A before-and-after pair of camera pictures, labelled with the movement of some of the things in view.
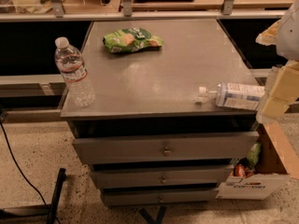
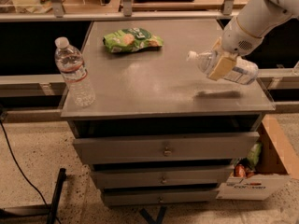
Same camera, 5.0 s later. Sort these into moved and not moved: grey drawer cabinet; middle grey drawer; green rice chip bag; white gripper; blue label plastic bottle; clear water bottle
Moved: blue label plastic bottle; white gripper
Not moved: grey drawer cabinet; middle grey drawer; green rice chip bag; clear water bottle
